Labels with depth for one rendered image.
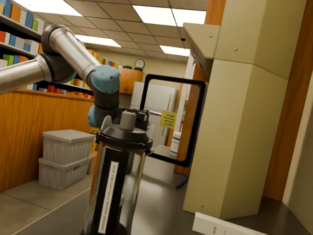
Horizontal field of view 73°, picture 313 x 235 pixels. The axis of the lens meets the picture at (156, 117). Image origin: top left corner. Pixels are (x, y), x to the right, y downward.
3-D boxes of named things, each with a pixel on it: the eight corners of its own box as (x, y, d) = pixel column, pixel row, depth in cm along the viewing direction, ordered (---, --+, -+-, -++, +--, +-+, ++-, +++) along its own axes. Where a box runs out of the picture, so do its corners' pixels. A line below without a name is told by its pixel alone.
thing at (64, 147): (92, 157, 309) (97, 134, 307) (65, 166, 250) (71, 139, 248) (68, 150, 318) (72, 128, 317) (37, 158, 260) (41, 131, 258)
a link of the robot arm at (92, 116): (92, 90, 68) (126, 96, 68) (95, 115, 75) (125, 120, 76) (84, 107, 62) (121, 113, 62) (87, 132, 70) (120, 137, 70)
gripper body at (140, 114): (117, 107, 48) (125, 107, 60) (110, 144, 49) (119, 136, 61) (150, 114, 48) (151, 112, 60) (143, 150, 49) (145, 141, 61)
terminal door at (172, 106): (188, 169, 95) (207, 81, 93) (131, 151, 107) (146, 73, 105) (189, 168, 96) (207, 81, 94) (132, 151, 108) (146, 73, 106)
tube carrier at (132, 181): (131, 264, 37) (154, 146, 36) (68, 256, 36) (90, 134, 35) (133, 227, 48) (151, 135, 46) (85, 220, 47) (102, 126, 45)
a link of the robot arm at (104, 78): (61, 10, 83) (131, 72, 58) (66, 37, 90) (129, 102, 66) (29, 13, 77) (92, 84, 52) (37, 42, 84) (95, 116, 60)
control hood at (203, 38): (212, 78, 94) (216, 55, 94) (214, 58, 63) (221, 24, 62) (186, 73, 97) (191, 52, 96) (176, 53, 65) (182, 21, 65)
